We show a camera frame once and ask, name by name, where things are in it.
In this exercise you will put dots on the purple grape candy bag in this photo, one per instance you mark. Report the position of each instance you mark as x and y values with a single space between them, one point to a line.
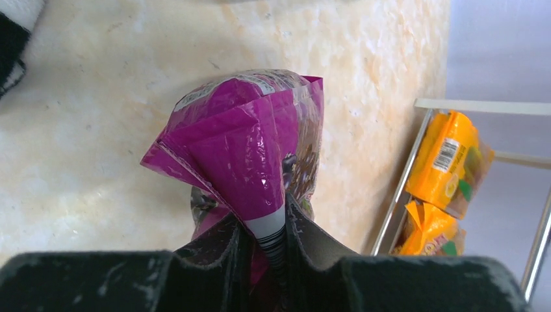
247 138

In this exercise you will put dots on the white metal shoe rack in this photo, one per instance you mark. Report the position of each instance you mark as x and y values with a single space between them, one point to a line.
396 215

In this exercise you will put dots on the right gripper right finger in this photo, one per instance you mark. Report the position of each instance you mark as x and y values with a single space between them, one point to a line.
324 275

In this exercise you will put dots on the black white checkered pillow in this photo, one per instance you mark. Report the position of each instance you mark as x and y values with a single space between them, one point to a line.
18 19

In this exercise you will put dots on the orange 100 candy bag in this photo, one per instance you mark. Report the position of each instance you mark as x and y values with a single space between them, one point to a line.
429 231

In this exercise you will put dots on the orange candy bag under rack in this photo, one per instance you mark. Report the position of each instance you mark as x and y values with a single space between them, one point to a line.
450 165

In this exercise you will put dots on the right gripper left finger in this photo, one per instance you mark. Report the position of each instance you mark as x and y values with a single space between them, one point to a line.
204 275

